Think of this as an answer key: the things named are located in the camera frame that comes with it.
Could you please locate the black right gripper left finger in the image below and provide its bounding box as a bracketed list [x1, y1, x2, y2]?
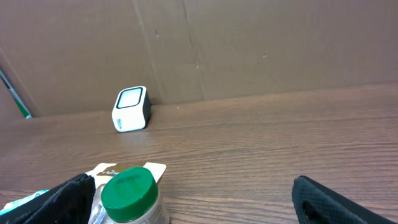
[1, 174, 96, 223]

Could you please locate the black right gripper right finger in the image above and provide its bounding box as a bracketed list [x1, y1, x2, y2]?
[292, 175, 394, 224]

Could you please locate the brown snack pouch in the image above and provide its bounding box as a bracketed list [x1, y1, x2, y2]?
[86, 162, 170, 224]

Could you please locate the green lid jar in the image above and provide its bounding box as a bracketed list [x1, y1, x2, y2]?
[101, 167, 170, 224]

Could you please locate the teal snack packet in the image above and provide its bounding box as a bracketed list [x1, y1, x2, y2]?
[1, 190, 48, 215]

